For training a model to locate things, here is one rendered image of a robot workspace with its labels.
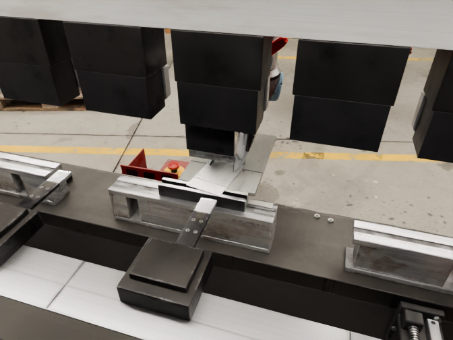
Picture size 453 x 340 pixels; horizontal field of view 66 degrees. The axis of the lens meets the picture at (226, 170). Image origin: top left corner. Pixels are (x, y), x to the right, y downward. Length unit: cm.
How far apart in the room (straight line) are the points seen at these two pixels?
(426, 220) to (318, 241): 167
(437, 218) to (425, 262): 174
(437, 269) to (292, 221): 32
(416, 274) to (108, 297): 58
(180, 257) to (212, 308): 9
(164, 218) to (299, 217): 33
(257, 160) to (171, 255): 37
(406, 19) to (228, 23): 24
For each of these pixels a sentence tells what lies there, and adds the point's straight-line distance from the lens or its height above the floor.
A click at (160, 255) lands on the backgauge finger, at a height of 103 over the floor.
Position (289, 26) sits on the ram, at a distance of 54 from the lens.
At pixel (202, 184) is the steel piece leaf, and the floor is 100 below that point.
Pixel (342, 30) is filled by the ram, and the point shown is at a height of 136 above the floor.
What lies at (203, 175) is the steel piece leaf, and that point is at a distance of 80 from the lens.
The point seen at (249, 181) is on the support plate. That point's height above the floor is 100.
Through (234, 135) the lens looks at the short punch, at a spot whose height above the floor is 115.
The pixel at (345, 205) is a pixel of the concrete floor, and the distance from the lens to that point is 238.
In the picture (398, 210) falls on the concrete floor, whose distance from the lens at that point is 247.
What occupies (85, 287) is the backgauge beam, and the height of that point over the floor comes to 98.
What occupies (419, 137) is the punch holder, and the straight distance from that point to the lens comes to 63.
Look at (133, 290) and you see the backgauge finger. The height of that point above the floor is 102.
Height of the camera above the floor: 147
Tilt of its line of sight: 35 degrees down
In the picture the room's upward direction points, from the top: straight up
